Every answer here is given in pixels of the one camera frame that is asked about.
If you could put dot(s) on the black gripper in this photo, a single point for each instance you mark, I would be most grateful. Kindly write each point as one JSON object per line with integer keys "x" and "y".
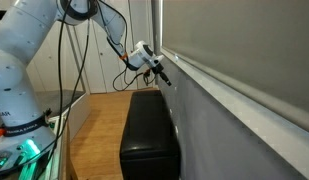
{"x": 158, "y": 68}

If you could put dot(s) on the grey roller shade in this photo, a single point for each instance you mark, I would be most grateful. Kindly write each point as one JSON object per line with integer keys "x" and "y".
{"x": 244, "y": 40}

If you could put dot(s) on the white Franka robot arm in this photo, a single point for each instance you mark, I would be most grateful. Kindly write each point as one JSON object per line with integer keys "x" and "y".
{"x": 20, "y": 33}

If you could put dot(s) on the black table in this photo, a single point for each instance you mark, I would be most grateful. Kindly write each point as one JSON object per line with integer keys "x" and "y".
{"x": 147, "y": 126}

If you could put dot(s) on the white closet doors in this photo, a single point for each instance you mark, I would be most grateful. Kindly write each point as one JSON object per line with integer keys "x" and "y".
{"x": 100, "y": 60}

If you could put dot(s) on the robot mounting table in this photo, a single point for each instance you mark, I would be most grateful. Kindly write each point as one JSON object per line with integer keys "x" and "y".
{"x": 79, "y": 113}

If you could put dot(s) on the white wall outlet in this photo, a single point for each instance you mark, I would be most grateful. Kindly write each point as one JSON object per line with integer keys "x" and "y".
{"x": 171, "y": 111}

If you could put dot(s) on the white window frame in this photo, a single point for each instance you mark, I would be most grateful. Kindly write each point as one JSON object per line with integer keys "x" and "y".
{"x": 260, "y": 123}

